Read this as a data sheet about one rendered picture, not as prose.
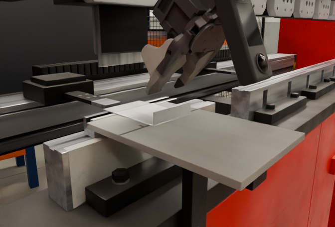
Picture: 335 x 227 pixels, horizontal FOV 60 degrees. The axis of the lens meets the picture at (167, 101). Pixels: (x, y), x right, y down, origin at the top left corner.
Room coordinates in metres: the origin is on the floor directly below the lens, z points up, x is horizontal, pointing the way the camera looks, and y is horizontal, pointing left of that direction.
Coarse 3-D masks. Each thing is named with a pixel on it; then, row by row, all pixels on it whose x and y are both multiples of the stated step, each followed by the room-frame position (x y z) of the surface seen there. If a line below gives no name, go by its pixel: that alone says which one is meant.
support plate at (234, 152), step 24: (96, 120) 0.43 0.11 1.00; (120, 120) 0.43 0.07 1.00; (192, 120) 0.43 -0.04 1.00; (216, 120) 0.43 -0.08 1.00; (240, 120) 0.43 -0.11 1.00; (144, 144) 0.34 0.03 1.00; (168, 144) 0.34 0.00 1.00; (192, 144) 0.34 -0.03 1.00; (216, 144) 0.34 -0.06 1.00; (240, 144) 0.34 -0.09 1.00; (264, 144) 0.34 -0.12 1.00; (288, 144) 0.34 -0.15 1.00; (192, 168) 0.28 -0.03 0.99; (216, 168) 0.27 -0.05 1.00; (240, 168) 0.27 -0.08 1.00; (264, 168) 0.28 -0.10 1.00
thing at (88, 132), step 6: (150, 102) 0.56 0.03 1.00; (156, 102) 0.55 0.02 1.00; (162, 102) 0.55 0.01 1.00; (174, 102) 0.58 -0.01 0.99; (96, 114) 0.47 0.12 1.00; (102, 114) 0.47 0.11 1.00; (84, 120) 0.45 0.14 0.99; (90, 120) 0.44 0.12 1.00; (84, 126) 0.45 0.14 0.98; (84, 132) 0.45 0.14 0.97; (90, 132) 0.44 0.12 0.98
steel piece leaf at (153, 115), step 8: (152, 104) 0.53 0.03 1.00; (184, 104) 0.45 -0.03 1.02; (120, 112) 0.47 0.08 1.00; (128, 112) 0.47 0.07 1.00; (136, 112) 0.47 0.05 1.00; (144, 112) 0.47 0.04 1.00; (152, 112) 0.47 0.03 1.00; (160, 112) 0.41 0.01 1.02; (168, 112) 0.43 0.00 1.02; (176, 112) 0.44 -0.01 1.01; (184, 112) 0.45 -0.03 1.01; (136, 120) 0.43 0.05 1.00; (144, 120) 0.43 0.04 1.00; (152, 120) 0.43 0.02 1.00; (160, 120) 0.41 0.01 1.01; (168, 120) 0.43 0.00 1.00
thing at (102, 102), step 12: (24, 84) 0.64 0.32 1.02; (36, 84) 0.62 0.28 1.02; (48, 84) 0.60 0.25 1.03; (60, 84) 0.62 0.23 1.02; (72, 84) 0.63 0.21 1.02; (84, 84) 0.65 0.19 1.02; (24, 96) 0.65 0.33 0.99; (36, 96) 0.60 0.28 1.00; (48, 96) 0.59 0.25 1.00; (60, 96) 0.60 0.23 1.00; (72, 96) 0.59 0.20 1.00; (84, 96) 0.58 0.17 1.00; (96, 96) 0.58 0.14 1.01
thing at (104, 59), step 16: (96, 16) 0.46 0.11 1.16; (112, 16) 0.47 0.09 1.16; (128, 16) 0.50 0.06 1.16; (144, 16) 0.53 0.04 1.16; (96, 32) 0.46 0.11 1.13; (112, 32) 0.47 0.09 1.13; (128, 32) 0.50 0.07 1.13; (144, 32) 0.52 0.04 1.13; (96, 48) 0.47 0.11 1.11; (112, 48) 0.47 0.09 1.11; (128, 48) 0.50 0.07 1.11; (112, 64) 0.48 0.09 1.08
